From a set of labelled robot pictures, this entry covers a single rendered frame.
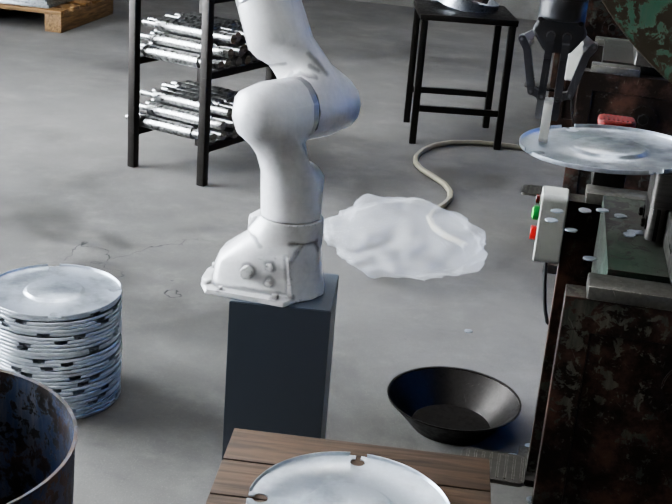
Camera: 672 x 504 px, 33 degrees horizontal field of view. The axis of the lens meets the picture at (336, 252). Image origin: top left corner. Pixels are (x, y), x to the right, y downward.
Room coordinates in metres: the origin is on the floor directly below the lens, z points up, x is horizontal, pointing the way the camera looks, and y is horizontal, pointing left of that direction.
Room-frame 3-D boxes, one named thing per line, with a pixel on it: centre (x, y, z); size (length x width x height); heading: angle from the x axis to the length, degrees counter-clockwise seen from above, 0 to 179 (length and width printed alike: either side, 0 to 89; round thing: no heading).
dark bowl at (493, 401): (2.27, -0.29, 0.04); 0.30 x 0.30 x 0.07
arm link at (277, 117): (1.89, 0.11, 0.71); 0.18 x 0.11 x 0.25; 137
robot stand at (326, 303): (1.92, 0.09, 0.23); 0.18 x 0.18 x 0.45; 87
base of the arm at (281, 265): (1.92, 0.13, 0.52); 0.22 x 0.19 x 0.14; 87
